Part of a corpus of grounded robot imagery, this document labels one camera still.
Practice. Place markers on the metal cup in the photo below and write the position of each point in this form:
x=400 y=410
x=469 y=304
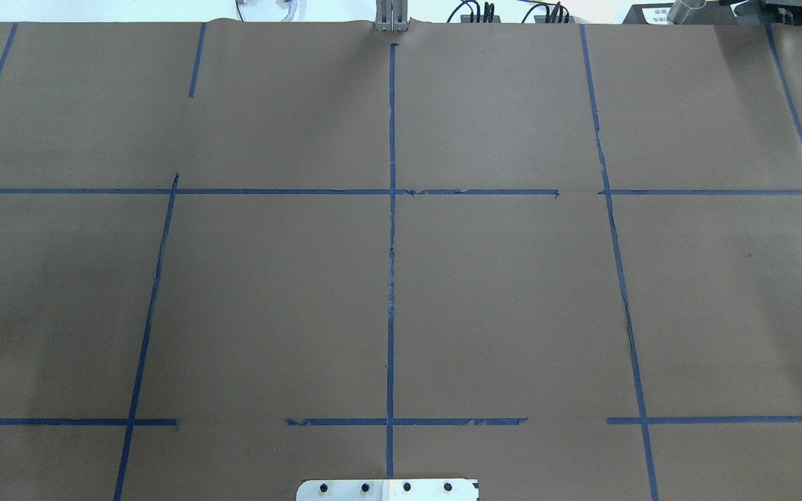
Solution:
x=683 y=12

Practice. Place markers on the aluminium frame post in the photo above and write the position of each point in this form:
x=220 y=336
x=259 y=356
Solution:
x=392 y=16

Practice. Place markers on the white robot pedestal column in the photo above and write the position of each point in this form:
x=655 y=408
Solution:
x=389 y=489

